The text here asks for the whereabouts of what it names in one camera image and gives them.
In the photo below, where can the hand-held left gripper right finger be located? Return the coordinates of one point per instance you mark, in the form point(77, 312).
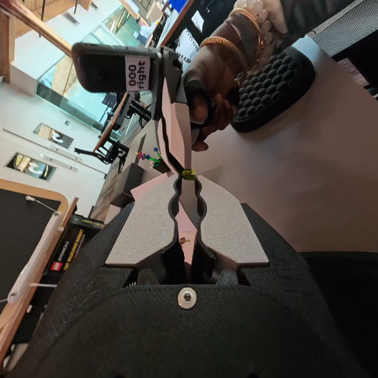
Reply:
point(233, 233)

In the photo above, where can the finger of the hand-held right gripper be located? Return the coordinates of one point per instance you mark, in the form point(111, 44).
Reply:
point(160, 127)
point(180, 118)

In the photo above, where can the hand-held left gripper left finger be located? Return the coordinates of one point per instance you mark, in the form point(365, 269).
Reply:
point(142, 236)

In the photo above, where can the lime cube brick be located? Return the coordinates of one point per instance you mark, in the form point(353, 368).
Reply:
point(189, 174)

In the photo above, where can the wooden background desk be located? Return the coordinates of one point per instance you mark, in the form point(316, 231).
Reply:
point(112, 124)

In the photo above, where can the grey desk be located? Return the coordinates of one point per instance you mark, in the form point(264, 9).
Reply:
point(307, 177)

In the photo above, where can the person's right hand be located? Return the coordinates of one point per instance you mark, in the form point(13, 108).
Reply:
point(218, 71)

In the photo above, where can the LEGO flower bouquet in pot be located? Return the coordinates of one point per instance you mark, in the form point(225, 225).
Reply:
point(159, 168)

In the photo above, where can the instruction booklet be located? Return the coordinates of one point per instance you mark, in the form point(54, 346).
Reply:
point(189, 207)

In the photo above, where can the flat black box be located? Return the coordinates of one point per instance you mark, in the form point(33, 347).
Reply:
point(127, 183)

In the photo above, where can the black office chair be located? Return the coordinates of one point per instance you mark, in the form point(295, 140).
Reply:
point(109, 152)

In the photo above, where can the black product box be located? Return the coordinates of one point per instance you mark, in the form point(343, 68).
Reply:
point(74, 242)

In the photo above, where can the gold bangle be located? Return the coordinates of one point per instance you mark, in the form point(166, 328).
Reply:
point(258, 32)
point(218, 41)

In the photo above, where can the black wrist rest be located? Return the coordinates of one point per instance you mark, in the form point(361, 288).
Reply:
point(271, 88)

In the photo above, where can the grey perforated metal case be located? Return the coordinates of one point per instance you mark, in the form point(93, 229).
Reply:
point(348, 29)

